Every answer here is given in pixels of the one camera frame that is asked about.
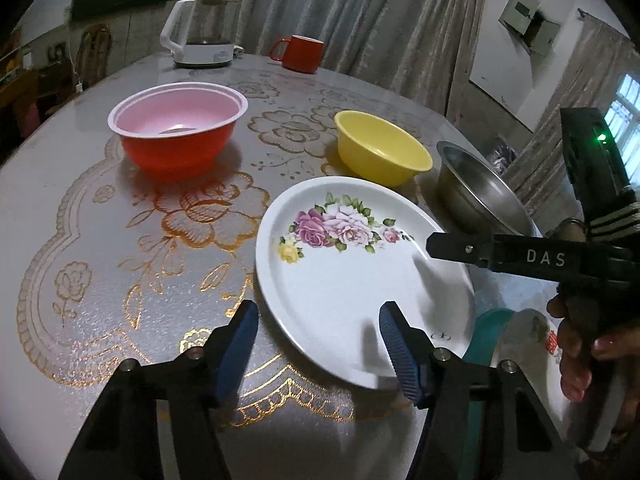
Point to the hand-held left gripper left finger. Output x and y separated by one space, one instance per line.
237 347

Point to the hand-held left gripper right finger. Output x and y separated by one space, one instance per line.
400 355

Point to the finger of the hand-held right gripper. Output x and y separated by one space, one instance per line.
457 250

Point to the stainless steel bowl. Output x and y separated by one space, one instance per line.
475 190

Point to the large patterned plate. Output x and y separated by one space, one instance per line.
530 325

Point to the white floral plate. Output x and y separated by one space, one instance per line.
325 285

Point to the yellow plastic bowl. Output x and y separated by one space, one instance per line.
385 145

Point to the person's right hand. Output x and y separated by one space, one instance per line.
575 345

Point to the floral print tablecloth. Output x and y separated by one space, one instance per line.
150 260

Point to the window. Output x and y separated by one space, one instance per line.
625 110

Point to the beige side curtain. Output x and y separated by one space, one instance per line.
575 85

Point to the red bowl with pink inside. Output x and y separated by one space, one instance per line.
175 120

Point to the red mug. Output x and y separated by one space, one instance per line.
300 55

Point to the white power plug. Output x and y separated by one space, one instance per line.
238 50

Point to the white electric kettle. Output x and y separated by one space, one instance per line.
200 25

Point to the wooden chair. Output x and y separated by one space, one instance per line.
92 55

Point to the wooden shelf unit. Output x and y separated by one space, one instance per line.
30 85

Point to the wall electrical panel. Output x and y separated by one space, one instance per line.
530 20

